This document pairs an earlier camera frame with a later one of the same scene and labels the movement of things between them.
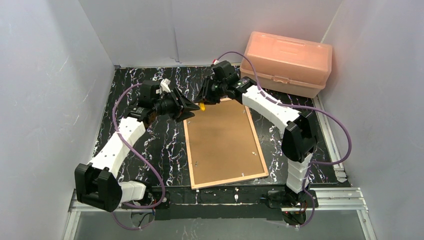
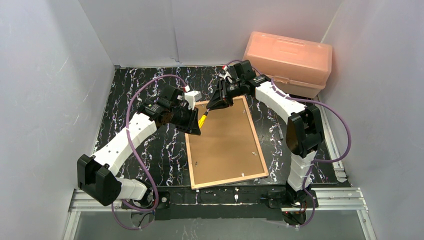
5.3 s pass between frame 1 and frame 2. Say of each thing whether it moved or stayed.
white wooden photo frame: stayed
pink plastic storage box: stayed
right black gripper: moved
